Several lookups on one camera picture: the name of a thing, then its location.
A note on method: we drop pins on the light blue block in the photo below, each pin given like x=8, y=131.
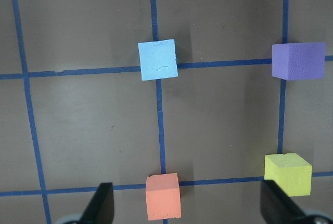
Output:
x=158, y=60

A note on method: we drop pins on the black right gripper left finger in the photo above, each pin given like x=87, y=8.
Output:
x=101, y=207

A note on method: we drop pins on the near orange block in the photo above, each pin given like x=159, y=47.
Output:
x=163, y=198

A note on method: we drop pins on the right purple block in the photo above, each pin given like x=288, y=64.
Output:
x=298, y=61

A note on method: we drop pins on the yellow block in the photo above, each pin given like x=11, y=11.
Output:
x=292, y=173

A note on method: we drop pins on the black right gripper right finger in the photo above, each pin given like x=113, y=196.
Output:
x=277, y=207

